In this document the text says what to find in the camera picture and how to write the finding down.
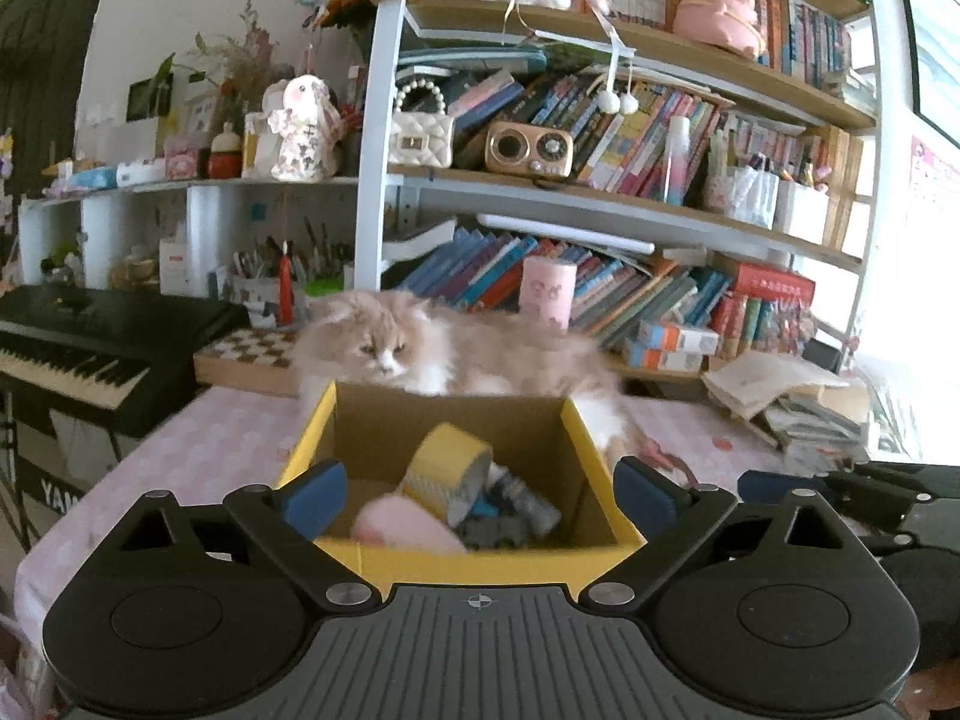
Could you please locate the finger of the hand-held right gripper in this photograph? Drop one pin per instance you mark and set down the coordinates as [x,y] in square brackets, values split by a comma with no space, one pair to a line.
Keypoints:
[877,502]
[776,484]

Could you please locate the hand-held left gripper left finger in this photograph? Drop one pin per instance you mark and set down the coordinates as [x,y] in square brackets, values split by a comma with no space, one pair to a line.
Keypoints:
[315,499]

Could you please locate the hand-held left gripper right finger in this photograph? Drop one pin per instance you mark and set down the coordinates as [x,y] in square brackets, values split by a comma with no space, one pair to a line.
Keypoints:
[645,499]

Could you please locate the pink plush pig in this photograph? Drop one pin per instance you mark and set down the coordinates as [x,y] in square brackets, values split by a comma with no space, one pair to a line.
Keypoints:
[405,525]

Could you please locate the dark blue glue bottle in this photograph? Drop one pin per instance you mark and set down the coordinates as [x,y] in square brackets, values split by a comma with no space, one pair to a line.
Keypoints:
[525,499]

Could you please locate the yellow tape roll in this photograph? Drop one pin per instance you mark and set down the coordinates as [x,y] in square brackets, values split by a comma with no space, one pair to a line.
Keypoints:
[442,465]

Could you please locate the small grey purple sock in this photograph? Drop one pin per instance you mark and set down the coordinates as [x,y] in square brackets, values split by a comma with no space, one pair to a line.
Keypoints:
[491,532]

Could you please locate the yellow cardboard box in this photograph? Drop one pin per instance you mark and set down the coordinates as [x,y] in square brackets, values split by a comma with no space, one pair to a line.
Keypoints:
[465,409]

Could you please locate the pile of notebooks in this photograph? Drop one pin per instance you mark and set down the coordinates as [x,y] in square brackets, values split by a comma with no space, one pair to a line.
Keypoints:
[787,397]

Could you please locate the small black device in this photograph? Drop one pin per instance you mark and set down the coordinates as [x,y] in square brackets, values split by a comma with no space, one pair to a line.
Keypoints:
[823,356]

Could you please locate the pink checked tablecloth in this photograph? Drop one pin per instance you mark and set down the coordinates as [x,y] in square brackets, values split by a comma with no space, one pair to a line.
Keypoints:
[187,450]

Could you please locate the orange white carton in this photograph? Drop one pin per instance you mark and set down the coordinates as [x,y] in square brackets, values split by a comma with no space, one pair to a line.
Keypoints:
[664,357]
[679,336]

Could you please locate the colourful illustrated box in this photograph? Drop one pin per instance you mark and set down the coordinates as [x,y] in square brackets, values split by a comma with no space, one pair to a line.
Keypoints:
[786,328]

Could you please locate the checkered chess board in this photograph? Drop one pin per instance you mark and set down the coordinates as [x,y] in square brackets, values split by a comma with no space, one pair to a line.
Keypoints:
[247,356]

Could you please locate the red book set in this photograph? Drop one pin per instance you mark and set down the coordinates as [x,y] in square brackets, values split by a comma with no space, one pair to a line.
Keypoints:
[735,326]

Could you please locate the row of slanted books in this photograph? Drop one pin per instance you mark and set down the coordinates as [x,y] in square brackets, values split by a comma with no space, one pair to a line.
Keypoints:
[637,300]

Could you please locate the large red box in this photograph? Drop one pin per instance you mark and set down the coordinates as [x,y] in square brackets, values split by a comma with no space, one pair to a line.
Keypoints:
[769,281]

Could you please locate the fluffy cream cat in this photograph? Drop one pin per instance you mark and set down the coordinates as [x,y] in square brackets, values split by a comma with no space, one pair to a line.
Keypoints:
[465,349]

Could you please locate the thin red bottle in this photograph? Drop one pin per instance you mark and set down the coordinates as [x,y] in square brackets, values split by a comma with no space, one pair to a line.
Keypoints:
[286,285]

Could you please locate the pink cylinder pen holder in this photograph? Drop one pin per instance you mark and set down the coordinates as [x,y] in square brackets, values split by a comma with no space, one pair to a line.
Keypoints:
[547,292]

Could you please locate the black keyboard piano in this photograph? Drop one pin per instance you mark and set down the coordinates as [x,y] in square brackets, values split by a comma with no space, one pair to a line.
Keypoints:
[112,322]

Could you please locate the white box red label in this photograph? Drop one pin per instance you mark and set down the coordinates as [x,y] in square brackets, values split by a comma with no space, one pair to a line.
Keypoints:
[174,266]

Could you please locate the white pen box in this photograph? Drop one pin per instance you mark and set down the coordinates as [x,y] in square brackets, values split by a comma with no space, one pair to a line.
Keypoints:
[801,210]

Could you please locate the white light bar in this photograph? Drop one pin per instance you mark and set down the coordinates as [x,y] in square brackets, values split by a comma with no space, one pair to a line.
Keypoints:
[562,234]

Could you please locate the low white shelf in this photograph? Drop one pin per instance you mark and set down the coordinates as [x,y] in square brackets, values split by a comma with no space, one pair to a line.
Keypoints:
[199,232]

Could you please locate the clear marker holder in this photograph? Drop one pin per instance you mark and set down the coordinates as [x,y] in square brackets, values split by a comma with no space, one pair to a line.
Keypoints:
[742,191]

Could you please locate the brown wooden box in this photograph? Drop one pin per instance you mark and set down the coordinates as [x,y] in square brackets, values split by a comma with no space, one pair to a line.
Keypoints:
[838,187]

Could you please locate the pastel gradient bottle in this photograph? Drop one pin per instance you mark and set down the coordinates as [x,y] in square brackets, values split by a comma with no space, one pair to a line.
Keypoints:
[676,161]

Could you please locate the white wooden bookshelf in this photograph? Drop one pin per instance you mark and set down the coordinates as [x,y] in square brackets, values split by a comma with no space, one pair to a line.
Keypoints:
[371,165]

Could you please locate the red round doll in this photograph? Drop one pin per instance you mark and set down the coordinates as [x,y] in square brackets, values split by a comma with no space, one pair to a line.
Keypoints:
[223,154]

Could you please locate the row of colourful books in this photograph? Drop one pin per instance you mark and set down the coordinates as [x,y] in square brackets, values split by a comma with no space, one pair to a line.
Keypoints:
[622,135]

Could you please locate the gold retro radio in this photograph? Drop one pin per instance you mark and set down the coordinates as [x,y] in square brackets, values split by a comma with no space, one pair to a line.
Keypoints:
[529,148]

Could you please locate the pink white bunny doll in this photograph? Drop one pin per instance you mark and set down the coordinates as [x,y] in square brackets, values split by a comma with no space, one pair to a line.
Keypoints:
[300,127]

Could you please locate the white quilted handbag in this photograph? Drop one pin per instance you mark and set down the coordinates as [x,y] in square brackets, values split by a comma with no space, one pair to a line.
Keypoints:
[420,139]

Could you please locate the small dark framed picture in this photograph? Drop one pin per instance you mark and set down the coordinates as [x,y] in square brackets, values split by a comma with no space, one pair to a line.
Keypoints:
[146,97]

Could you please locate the row of dark books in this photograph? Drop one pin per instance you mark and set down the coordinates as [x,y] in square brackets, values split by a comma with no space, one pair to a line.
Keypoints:
[802,30]

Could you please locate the pink pig head plush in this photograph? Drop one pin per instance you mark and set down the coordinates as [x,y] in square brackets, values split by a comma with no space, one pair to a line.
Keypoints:
[720,15]

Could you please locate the pink wall poster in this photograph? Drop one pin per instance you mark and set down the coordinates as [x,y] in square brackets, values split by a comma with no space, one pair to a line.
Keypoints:
[934,187]

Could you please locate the framed wall picture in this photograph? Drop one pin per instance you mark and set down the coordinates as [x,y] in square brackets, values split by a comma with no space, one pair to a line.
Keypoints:
[934,45]

